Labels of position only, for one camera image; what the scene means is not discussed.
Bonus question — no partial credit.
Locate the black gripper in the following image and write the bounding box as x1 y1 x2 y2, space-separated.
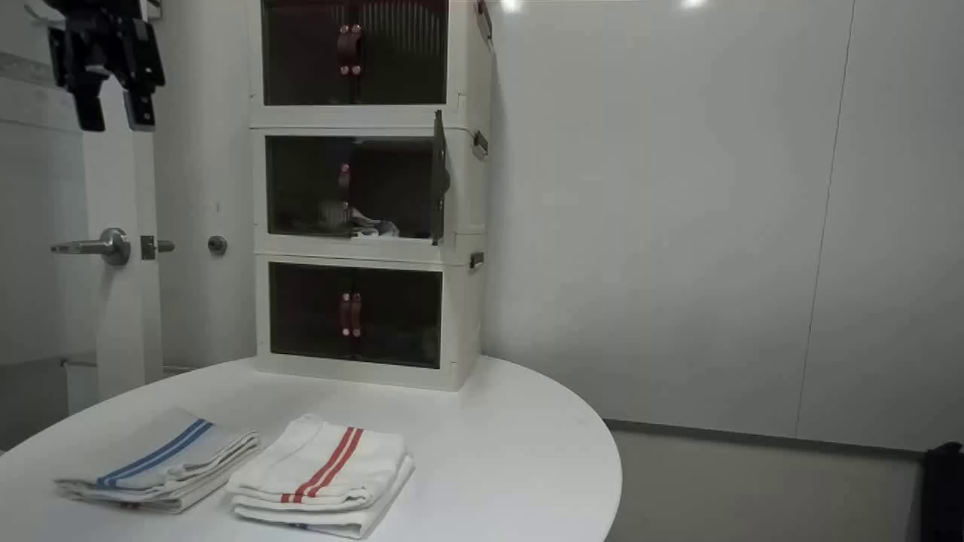
41 0 168 131

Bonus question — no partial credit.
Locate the silver door latch plate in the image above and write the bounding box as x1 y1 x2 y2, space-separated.
140 232 179 262

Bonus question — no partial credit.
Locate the black case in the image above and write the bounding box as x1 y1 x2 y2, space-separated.
915 439 964 542

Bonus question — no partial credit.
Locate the white room door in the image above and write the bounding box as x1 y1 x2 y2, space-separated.
0 0 168 447

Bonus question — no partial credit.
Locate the dark translucent open cabinet door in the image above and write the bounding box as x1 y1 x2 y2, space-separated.
430 104 454 248

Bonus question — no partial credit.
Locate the white towel with blue stripes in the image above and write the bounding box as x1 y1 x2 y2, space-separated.
54 405 261 515

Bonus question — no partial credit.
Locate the silver door lever handle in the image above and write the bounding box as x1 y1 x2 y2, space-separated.
47 226 136 272

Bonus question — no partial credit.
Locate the thick white red-striped towel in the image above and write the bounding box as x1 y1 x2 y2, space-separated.
223 412 417 542

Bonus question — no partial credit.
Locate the white three-tier storage cabinet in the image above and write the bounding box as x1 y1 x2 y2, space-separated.
246 0 497 391

